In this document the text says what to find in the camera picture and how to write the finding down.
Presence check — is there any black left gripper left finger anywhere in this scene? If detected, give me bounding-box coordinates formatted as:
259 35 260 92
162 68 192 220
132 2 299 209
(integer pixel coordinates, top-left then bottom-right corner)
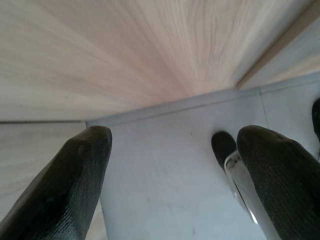
0 126 113 240

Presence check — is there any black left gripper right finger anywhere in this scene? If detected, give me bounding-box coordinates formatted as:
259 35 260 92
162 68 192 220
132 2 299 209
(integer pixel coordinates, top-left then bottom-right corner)
236 125 320 240

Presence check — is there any black robot right foot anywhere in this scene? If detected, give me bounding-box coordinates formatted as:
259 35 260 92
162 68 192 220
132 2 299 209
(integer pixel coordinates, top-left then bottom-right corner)
311 97 320 161

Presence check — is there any light wood cabinet door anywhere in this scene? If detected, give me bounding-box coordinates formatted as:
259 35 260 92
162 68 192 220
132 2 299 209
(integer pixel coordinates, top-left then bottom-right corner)
0 0 312 123

